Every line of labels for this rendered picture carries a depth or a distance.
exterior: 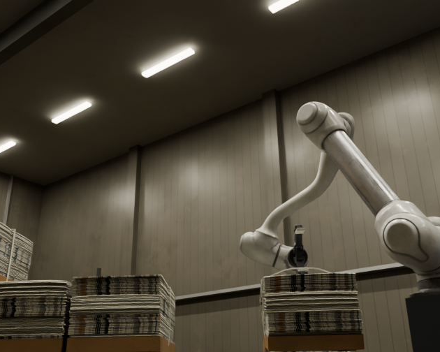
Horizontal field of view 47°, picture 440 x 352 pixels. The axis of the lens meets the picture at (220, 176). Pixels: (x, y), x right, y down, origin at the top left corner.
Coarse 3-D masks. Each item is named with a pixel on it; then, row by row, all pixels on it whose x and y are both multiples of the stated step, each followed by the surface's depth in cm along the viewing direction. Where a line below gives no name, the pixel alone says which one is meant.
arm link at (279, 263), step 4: (280, 248) 206; (284, 248) 206; (288, 248) 206; (280, 252) 205; (284, 252) 204; (276, 256) 204; (280, 256) 204; (284, 256) 204; (276, 260) 204; (280, 260) 204; (284, 260) 203; (276, 264) 205; (280, 264) 204; (284, 264) 203; (280, 268) 206; (284, 268) 204; (288, 268) 202; (288, 272) 206; (292, 272) 203
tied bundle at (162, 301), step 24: (72, 288) 159; (96, 288) 158; (120, 288) 159; (144, 288) 158; (72, 312) 156; (96, 312) 155; (120, 312) 155; (144, 312) 155; (168, 312) 175; (72, 336) 154; (96, 336) 153; (120, 336) 153; (144, 336) 153; (168, 336) 175
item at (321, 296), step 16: (272, 288) 155; (288, 288) 154; (304, 288) 155; (320, 288) 154; (336, 288) 154; (352, 288) 154; (272, 304) 153; (288, 304) 153; (304, 304) 152; (320, 304) 152; (336, 304) 152; (352, 304) 154; (272, 320) 152; (288, 320) 152; (304, 320) 153; (320, 320) 151; (336, 320) 151; (352, 320) 151; (272, 336) 151
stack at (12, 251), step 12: (0, 228) 179; (0, 240) 178; (12, 240) 187; (24, 240) 197; (0, 252) 177; (12, 252) 185; (24, 252) 197; (0, 264) 177; (12, 264) 186; (24, 264) 197; (12, 276) 187; (24, 276) 197
